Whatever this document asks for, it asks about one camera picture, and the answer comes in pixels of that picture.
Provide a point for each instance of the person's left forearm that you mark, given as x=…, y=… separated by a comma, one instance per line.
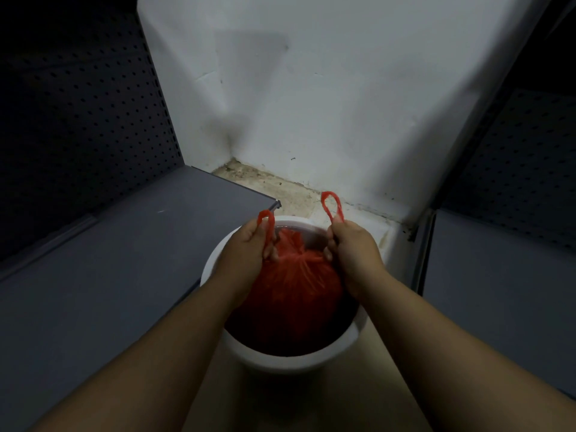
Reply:
x=148, y=359

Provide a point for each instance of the person's left fingers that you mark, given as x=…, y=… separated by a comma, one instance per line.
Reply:
x=270, y=247

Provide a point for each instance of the person's right forearm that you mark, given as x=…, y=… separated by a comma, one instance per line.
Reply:
x=454, y=359

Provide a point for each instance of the person's left hand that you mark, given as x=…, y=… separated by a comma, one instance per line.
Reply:
x=245, y=258

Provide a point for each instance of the red plastic garbage bag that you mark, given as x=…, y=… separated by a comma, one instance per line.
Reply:
x=294, y=287

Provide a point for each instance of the white round trash bin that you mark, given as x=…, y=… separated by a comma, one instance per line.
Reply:
x=288, y=355

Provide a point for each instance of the grey metal shelf unit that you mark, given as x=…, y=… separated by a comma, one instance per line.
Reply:
x=90, y=211
x=508, y=247

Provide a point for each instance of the person's right hand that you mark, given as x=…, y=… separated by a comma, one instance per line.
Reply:
x=355, y=254

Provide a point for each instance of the person's right fingers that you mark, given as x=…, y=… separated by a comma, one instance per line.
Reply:
x=332, y=247

